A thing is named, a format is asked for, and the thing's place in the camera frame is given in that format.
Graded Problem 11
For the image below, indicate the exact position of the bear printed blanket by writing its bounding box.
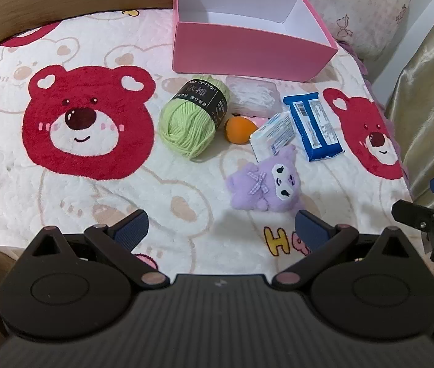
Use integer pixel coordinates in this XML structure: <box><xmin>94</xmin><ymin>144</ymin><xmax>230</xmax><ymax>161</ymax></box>
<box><xmin>0</xmin><ymin>7</ymin><xmax>414</xmax><ymax>278</ymax></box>

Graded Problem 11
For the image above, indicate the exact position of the blue wipes packet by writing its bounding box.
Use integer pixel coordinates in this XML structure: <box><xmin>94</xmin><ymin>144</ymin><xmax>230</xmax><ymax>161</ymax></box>
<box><xmin>282</xmin><ymin>91</ymin><xmax>345</xmax><ymax>162</ymax></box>

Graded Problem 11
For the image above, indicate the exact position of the gold curtain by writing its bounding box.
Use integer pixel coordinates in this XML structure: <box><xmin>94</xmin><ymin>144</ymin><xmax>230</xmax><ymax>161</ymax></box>
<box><xmin>383</xmin><ymin>0</ymin><xmax>434</xmax><ymax>216</ymax></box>

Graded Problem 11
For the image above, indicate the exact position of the pink floral pillow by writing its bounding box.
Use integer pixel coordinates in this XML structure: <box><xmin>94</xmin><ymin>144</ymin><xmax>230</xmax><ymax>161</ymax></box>
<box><xmin>223</xmin><ymin>0</ymin><xmax>418</xmax><ymax>63</ymax></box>

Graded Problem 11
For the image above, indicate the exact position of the pink cardboard box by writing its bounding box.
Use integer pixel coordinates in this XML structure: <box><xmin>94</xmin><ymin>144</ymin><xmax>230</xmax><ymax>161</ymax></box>
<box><xmin>172</xmin><ymin>0</ymin><xmax>339</xmax><ymax>83</ymax></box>

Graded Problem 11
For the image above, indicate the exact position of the purple plush toy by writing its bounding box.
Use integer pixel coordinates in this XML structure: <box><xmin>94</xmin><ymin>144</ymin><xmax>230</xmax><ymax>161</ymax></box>
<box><xmin>226</xmin><ymin>145</ymin><xmax>305</xmax><ymax>213</ymax></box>

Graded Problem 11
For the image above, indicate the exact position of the green yarn ball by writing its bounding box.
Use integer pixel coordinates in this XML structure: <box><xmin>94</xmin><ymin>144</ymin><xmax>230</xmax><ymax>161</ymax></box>
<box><xmin>158</xmin><ymin>75</ymin><xmax>232</xmax><ymax>161</ymax></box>

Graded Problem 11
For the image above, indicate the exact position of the white tissue packet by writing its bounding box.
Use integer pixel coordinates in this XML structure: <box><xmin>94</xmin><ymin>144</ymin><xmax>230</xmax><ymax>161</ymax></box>
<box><xmin>249</xmin><ymin>111</ymin><xmax>298</xmax><ymax>162</ymax></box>

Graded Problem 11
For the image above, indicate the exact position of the clear plastic box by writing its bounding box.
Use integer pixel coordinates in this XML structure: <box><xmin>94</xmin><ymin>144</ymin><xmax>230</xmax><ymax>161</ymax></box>
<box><xmin>225</xmin><ymin>76</ymin><xmax>282</xmax><ymax>119</ymax></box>

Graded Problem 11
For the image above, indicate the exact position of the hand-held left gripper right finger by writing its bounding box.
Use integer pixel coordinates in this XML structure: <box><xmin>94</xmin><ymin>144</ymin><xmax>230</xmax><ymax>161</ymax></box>
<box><xmin>273</xmin><ymin>209</ymin><xmax>420</xmax><ymax>290</ymax></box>

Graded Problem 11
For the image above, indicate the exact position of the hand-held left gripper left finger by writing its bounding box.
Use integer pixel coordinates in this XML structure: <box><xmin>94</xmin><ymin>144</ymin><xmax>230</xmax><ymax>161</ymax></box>
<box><xmin>21</xmin><ymin>209</ymin><xmax>168</xmax><ymax>288</ymax></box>

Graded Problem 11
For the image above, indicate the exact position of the orange makeup sponge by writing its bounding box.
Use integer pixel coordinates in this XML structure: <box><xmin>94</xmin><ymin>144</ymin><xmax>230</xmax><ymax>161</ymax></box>
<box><xmin>224</xmin><ymin>116</ymin><xmax>255</xmax><ymax>145</ymax></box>

